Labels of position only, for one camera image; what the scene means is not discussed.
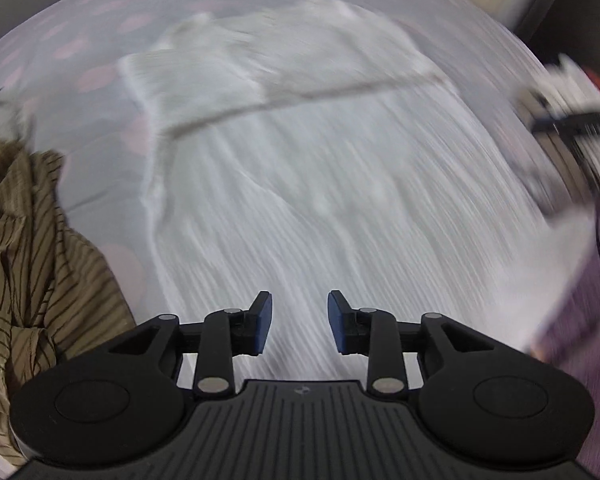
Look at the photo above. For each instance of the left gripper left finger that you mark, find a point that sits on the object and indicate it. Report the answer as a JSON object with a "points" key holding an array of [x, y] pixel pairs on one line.
{"points": [[228, 333]]}

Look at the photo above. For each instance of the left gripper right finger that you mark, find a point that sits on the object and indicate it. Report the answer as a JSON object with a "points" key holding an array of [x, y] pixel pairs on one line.
{"points": [[373, 333]]}

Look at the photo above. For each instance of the white muslin shirt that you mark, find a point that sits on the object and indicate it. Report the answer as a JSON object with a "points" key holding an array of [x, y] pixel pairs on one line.
{"points": [[311, 148]]}

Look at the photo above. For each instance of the olive striped garment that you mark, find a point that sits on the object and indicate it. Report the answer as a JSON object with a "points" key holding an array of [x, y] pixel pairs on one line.
{"points": [[58, 297]]}

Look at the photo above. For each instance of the purple fluffy fabric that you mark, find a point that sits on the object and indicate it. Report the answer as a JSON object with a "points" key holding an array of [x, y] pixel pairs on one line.
{"points": [[572, 343]]}

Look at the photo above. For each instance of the polka dot bed sheet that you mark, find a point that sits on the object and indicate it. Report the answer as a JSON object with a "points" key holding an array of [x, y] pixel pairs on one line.
{"points": [[63, 66]]}

